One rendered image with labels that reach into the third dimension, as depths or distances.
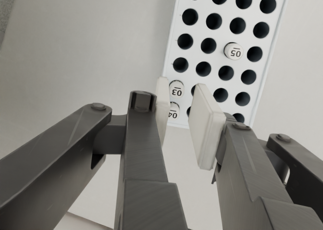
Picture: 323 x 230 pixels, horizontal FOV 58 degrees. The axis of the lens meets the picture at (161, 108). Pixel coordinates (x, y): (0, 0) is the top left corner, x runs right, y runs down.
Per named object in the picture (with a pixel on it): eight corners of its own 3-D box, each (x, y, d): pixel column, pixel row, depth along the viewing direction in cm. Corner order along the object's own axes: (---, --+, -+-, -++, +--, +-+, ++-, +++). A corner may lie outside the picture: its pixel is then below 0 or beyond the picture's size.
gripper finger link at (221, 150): (230, 144, 12) (299, 156, 12) (211, 109, 17) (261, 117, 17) (221, 175, 13) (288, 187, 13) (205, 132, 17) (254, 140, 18)
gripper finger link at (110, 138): (145, 164, 12) (76, 152, 12) (150, 123, 17) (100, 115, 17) (151, 132, 12) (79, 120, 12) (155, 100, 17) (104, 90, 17)
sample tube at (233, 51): (218, 39, 26) (229, 42, 22) (231, 41, 26) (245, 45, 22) (216, 53, 27) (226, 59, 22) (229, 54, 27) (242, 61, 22)
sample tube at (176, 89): (169, 72, 27) (170, 82, 23) (182, 74, 27) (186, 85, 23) (167, 85, 27) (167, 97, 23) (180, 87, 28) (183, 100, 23)
